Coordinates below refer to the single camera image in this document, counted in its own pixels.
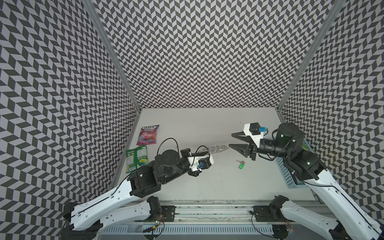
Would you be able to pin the aluminium frame rail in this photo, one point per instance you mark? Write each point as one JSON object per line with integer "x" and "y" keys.
{"x": 229, "y": 220}

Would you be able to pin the left base wiring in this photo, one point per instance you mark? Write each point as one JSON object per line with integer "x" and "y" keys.
{"x": 154, "y": 226}

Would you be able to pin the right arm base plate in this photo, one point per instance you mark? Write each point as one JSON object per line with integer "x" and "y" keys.
{"x": 268, "y": 214}

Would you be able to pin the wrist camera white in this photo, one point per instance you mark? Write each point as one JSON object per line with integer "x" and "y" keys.
{"x": 190, "y": 159}
{"x": 255, "y": 133}

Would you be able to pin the green candy bag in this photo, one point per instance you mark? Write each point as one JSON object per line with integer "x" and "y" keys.
{"x": 135, "y": 158}

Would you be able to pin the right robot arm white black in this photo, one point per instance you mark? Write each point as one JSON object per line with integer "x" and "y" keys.
{"x": 350, "y": 221}

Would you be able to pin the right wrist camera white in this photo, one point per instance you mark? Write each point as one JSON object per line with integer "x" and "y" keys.
{"x": 255, "y": 133}

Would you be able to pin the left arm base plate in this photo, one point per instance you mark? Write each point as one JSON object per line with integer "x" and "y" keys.
{"x": 165, "y": 214}

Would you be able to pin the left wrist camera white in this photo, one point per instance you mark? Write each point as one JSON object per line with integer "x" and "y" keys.
{"x": 190, "y": 159}

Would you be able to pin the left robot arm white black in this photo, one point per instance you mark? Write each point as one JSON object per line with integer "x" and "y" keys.
{"x": 132, "y": 200}

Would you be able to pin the light blue plastic basket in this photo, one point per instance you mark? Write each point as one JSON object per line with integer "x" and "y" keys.
{"x": 286, "y": 177}

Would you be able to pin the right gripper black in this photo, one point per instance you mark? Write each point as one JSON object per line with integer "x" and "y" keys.
{"x": 247, "y": 149}

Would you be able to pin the purple candy bag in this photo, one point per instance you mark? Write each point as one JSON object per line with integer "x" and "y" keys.
{"x": 148, "y": 135}

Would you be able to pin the key with green tag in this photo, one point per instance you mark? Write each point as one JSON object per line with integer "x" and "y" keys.
{"x": 241, "y": 164}

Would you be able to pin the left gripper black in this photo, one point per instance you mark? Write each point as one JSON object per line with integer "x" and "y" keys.
{"x": 192, "y": 173}

